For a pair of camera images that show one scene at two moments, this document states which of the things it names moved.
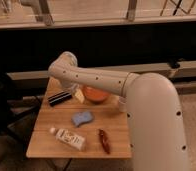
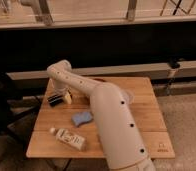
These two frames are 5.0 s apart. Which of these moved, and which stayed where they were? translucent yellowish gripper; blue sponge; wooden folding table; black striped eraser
Moved: translucent yellowish gripper
Stayed: wooden folding table; black striped eraser; blue sponge
